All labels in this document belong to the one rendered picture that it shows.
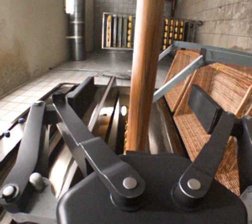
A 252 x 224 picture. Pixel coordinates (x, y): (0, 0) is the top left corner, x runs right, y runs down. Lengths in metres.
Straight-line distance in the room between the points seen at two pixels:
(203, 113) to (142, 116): 0.07
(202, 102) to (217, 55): 0.44
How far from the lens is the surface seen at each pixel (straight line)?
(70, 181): 0.60
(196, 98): 0.19
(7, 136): 1.23
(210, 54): 0.60
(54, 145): 0.99
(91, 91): 0.19
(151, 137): 1.04
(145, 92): 0.18
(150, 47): 0.16
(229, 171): 0.87
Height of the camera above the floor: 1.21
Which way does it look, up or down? 2 degrees up
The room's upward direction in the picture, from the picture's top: 86 degrees counter-clockwise
